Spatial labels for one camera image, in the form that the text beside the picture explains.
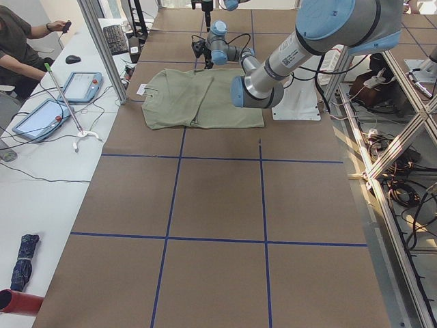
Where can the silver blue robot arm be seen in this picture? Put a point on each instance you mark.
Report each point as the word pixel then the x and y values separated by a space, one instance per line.
pixel 364 27
pixel 231 5

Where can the red fire extinguisher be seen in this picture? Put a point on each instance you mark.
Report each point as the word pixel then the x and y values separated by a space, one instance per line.
pixel 15 302

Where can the black computer mouse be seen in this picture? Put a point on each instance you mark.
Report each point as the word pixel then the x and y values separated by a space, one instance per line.
pixel 72 59

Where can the white power strip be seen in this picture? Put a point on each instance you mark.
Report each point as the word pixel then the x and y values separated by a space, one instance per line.
pixel 378 80

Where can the grey teach pendant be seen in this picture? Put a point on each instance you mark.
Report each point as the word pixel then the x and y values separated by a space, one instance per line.
pixel 82 87
pixel 42 121

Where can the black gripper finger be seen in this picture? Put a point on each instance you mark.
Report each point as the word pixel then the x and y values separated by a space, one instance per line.
pixel 208 65
pixel 208 20

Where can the white paper clothing tag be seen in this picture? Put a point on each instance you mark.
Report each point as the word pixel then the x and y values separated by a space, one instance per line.
pixel 142 90

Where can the far grey teach pendant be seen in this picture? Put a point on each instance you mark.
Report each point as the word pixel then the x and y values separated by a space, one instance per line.
pixel 82 87

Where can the aluminium frame post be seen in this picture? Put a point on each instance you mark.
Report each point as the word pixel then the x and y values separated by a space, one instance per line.
pixel 95 30

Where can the seated person in grey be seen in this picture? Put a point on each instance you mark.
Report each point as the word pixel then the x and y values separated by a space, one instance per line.
pixel 21 66

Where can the near grey teach pendant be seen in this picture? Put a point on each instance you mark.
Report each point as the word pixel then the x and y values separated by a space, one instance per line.
pixel 42 121

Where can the black computer keyboard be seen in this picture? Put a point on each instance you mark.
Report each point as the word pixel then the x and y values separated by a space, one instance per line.
pixel 115 38

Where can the pink reacher grabber stick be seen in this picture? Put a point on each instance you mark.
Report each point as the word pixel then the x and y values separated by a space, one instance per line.
pixel 81 132

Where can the olive green long-sleeve shirt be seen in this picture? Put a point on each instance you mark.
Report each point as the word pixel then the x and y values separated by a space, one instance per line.
pixel 196 98

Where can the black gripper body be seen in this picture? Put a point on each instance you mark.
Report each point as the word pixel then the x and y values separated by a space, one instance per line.
pixel 207 55
pixel 206 6

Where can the arm mounting base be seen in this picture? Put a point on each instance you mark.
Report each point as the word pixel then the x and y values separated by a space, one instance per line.
pixel 423 70

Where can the folded dark blue umbrella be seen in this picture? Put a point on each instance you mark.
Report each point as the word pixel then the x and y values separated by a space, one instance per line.
pixel 23 268

